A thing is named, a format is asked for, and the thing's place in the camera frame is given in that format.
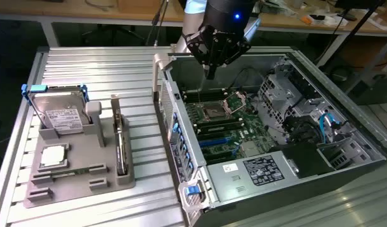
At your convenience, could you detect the aluminium frame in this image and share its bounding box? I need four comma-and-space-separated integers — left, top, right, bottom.
345, 41, 387, 95

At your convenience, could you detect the silver chipset heatsink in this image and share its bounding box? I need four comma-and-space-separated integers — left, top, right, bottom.
242, 143, 263, 157

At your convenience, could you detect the grey parts rack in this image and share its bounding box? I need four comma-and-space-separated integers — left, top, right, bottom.
23, 101, 138, 209

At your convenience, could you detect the black tripod pole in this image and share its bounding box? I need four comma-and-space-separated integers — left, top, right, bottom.
317, 0, 386, 68

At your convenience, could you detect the black wire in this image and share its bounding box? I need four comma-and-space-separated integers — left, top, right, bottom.
231, 67, 266, 92

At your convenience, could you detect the silver CPU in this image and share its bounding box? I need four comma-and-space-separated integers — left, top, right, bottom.
40, 146, 68, 167

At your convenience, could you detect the grey cable on desk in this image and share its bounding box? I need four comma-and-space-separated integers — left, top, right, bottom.
84, 0, 116, 8

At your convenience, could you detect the black expansion slot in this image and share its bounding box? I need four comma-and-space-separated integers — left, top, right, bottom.
204, 151, 234, 163

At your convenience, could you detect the metal disk bay cage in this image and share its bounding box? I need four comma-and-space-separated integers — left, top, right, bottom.
258, 56, 317, 123

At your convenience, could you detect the CPU socket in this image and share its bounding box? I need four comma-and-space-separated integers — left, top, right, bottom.
202, 101, 235, 119

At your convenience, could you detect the hard disk in blue carrier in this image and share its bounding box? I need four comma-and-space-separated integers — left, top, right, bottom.
22, 83, 94, 135

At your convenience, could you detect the green motherboard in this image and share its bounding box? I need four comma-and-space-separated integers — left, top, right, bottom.
182, 89, 277, 165

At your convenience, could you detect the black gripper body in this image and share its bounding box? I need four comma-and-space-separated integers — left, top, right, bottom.
204, 0, 257, 48

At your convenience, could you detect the blue wire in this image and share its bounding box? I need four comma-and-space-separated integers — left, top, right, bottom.
319, 113, 342, 144

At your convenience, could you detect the blue expansion slot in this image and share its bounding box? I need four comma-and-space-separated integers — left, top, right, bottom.
198, 138, 233, 148

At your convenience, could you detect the black RAM stick with label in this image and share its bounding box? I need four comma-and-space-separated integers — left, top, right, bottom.
196, 120, 245, 135

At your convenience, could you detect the open black PC case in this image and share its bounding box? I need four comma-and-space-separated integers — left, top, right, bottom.
152, 46, 387, 227

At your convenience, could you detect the wooden desk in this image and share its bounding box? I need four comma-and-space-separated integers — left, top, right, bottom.
0, 0, 387, 48

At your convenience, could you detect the metal socket cover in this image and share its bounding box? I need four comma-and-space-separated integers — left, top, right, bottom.
223, 91, 250, 112

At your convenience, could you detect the grey power supply unit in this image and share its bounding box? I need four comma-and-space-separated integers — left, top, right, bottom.
206, 151, 301, 203

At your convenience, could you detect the black monitor stand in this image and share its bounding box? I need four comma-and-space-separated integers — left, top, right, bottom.
334, 0, 358, 21

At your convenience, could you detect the graphics card with metal bracket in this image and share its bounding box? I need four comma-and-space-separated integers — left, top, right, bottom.
111, 94, 131, 177

